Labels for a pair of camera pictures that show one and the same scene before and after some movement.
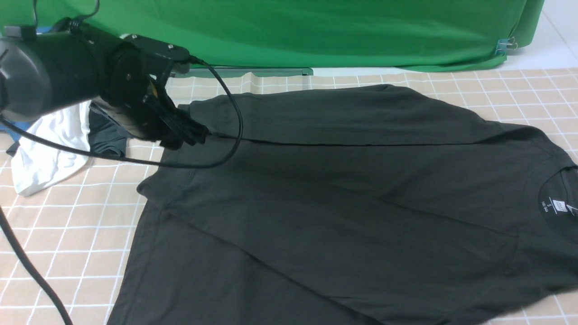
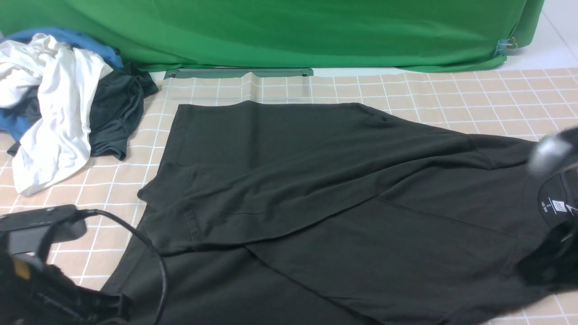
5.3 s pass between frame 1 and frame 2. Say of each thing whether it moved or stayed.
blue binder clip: stayed
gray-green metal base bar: stayed
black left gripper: moved
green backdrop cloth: stayed
